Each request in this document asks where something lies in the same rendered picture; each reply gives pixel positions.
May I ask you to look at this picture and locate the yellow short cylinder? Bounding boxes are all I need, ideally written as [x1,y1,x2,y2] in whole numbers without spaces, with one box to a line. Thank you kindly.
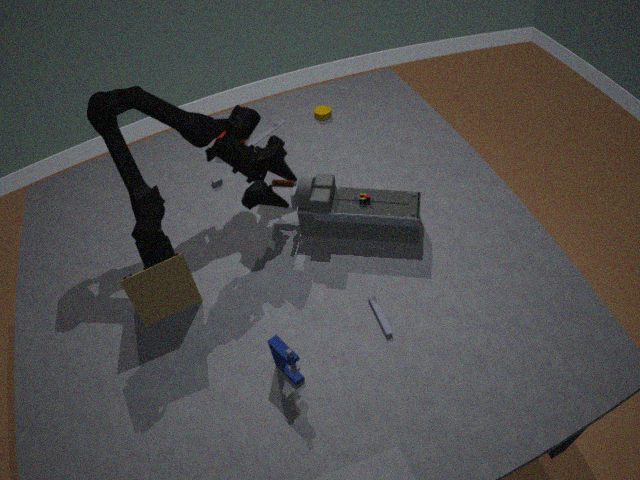
[314,106,332,120]

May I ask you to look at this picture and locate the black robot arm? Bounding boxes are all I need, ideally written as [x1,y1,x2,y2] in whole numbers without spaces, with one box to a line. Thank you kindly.
[87,86,287,270]

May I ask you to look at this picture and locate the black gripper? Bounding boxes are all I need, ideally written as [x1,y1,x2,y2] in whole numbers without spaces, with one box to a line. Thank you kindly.
[231,144,297,209]

